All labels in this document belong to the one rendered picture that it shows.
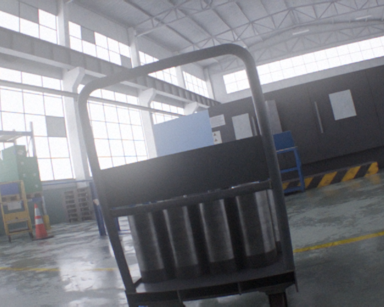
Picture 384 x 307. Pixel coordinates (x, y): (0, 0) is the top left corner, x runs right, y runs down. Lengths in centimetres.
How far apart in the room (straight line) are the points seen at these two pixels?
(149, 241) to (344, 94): 643
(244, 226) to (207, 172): 26
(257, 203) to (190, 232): 25
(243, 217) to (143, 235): 35
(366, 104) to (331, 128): 91
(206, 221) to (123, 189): 30
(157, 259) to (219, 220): 27
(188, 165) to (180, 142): 692
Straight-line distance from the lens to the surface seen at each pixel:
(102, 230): 582
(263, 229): 121
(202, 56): 105
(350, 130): 726
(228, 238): 123
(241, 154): 104
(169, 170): 108
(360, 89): 742
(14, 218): 761
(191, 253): 125
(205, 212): 121
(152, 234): 128
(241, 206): 120
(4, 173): 968
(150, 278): 131
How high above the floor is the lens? 59
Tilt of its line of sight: 4 degrees up
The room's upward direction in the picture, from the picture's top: 11 degrees counter-clockwise
